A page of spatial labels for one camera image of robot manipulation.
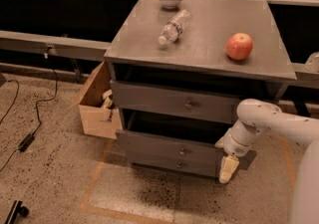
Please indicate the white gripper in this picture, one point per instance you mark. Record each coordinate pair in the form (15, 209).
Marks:
(234, 145)

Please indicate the grey drawer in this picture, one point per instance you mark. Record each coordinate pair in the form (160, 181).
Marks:
(208, 170)
(153, 137)
(180, 102)

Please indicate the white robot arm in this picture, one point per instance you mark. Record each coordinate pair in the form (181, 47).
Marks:
(254, 117)

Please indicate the grey bottom drawer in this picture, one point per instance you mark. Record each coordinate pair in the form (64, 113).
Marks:
(208, 170)

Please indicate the grey top drawer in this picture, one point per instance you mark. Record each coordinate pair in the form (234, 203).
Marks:
(180, 102)

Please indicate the grey wooden drawer cabinet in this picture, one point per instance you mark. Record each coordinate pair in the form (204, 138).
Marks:
(197, 60)

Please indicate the open cardboard box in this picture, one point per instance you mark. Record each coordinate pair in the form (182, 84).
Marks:
(97, 120)

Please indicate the red apple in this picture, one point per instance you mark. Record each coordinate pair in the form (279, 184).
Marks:
(239, 46)

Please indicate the clear plastic water bottle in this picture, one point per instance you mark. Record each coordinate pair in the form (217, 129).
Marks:
(175, 27)

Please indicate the grey metal railing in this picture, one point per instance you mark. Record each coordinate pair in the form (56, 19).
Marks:
(53, 44)

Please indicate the black caster wheel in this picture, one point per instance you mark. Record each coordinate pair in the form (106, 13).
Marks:
(17, 209)

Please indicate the black power adapter with cable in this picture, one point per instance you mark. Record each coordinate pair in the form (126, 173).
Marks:
(29, 138)

